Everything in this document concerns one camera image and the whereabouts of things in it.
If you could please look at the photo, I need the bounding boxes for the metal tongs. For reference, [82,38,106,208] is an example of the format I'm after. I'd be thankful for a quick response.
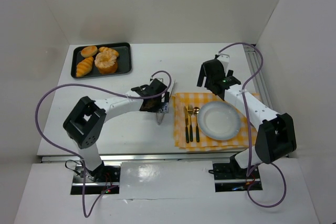
[155,79,175,125]

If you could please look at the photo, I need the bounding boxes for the large sugared bread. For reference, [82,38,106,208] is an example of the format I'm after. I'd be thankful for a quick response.
[94,52,118,74]

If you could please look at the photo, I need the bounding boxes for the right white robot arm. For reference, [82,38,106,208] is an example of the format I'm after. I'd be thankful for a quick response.
[197,58,297,169]

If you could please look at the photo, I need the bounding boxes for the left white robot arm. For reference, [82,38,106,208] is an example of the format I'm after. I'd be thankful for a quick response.
[63,79,170,177]

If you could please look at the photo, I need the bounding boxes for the striped bread roll upper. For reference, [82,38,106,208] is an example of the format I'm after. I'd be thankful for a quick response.
[99,47,119,57]

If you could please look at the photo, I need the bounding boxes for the striped bread roll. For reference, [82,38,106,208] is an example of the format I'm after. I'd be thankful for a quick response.
[99,47,119,57]
[76,57,94,78]

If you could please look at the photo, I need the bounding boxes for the striped bread roll lower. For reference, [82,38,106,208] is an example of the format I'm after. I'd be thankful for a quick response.
[76,57,94,78]

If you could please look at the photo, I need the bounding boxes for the round bread bun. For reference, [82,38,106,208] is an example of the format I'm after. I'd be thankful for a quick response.
[80,46,98,58]

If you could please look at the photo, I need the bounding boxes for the white blue-rimmed plate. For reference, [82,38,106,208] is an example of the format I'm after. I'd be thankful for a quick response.
[197,101,242,141]

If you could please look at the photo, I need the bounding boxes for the black baking tray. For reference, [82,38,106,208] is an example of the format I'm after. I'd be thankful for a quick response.
[70,42,132,79]

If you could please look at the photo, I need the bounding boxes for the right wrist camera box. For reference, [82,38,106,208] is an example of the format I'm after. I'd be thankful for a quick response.
[215,53,230,72]

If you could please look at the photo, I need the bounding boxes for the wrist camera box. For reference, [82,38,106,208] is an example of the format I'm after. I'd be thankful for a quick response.
[150,77,164,83]
[215,53,230,72]

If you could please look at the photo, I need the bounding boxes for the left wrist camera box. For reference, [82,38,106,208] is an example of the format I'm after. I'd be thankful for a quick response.
[150,77,164,83]

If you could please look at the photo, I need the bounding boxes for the gold knife black handle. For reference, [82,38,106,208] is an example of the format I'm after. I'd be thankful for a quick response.
[184,107,190,143]

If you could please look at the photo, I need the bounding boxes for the gold fork black handle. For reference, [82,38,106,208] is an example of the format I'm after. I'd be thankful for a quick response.
[187,104,193,142]

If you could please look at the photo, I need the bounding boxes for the gold spoon black handle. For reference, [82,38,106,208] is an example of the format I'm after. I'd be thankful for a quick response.
[193,107,200,143]

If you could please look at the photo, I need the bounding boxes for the aluminium rail front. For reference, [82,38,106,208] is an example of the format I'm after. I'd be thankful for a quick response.
[39,153,289,164]

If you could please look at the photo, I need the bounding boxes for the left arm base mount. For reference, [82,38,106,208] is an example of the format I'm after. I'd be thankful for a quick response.
[65,159,121,195]

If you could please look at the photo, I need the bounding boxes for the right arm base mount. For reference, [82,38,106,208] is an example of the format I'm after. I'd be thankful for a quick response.
[208,157,263,193]

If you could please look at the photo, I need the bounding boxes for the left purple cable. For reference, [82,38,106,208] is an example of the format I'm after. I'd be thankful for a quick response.
[35,70,173,218]

